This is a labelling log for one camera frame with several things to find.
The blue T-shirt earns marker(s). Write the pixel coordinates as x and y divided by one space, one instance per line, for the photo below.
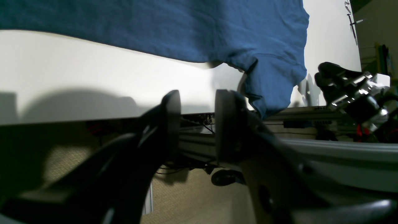
264 38

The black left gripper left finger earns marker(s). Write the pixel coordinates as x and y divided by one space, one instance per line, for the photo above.
111 186

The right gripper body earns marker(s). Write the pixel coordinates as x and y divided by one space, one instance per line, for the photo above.
358 94

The aluminium frame rail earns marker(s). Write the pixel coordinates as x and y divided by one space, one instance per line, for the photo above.
368 166

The black shoe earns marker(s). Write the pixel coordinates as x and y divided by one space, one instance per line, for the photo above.
224 177

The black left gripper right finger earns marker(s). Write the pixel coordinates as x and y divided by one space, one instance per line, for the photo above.
284 187

